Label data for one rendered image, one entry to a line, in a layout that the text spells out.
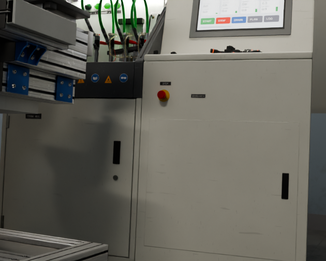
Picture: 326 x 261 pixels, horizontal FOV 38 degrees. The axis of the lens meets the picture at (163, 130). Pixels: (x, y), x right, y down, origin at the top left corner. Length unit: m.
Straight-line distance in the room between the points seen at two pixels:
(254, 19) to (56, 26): 1.11
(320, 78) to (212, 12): 1.76
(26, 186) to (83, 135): 0.37
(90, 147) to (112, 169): 0.14
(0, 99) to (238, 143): 0.93
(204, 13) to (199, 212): 0.95
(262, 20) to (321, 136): 1.76
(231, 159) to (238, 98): 0.25
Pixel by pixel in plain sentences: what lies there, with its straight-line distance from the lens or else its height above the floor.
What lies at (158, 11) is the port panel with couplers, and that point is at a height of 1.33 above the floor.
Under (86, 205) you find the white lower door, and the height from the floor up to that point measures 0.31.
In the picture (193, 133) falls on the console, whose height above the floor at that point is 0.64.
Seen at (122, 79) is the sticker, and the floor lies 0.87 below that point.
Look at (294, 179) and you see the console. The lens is 1.91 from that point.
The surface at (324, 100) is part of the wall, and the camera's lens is 3.88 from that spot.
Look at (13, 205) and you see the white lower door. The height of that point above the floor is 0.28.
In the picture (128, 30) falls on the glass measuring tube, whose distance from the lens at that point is 2.69.
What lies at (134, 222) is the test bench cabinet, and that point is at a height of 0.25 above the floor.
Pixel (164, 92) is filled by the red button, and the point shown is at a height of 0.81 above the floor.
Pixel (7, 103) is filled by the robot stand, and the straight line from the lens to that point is 1.62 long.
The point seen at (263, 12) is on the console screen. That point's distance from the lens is 2.28.
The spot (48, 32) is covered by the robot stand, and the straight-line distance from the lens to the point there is 1.40.
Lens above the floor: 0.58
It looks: 2 degrees up
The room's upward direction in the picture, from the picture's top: 2 degrees clockwise
